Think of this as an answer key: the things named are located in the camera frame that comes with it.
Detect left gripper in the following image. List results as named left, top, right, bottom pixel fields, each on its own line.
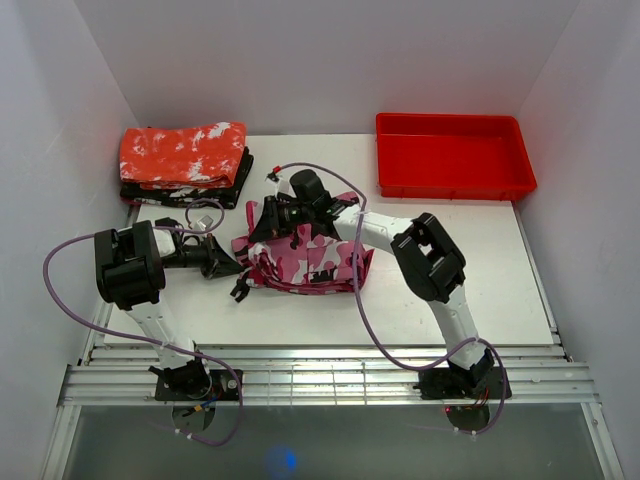
left=163, top=234, right=244, bottom=280

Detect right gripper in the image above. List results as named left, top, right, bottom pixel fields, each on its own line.
left=248, top=196, right=314, bottom=244

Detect pink camo trousers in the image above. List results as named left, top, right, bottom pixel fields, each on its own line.
left=230, top=224, right=374, bottom=302

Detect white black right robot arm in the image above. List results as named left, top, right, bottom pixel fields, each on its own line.
left=249, top=169, right=494, bottom=399

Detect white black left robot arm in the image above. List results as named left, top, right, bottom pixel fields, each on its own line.
left=93, top=216, right=242, bottom=400

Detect black camo folded trousers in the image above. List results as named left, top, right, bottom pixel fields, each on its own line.
left=120, top=147, right=254, bottom=209

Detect orange white folded trousers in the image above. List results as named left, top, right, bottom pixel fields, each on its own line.
left=119, top=122, right=247, bottom=189

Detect red plastic tray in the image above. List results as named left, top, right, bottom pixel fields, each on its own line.
left=376, top=113, right=537, bottom=202

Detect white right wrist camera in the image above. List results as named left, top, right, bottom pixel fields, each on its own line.
left=266, top=166, right=294, bottom=201

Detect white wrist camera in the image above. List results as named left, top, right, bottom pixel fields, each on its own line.
left=193, top=215, right=215, bottom=232
left=266, top=166, right=294, bottom=201

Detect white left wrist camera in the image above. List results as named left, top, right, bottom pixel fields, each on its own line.
left=193, top=215, right=215, bottom=232

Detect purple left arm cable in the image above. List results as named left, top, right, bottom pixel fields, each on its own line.
left=43, top=199, right=246, bottom=447

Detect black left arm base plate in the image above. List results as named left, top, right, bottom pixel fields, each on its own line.
left=153, top=369, right=244, bottom=403

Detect aluminium rail frame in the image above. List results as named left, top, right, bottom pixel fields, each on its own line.
left=52, top=201, right=624, bottom=479

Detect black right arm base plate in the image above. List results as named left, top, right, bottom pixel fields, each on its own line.
left=413, top=367, right=512, bottom=400

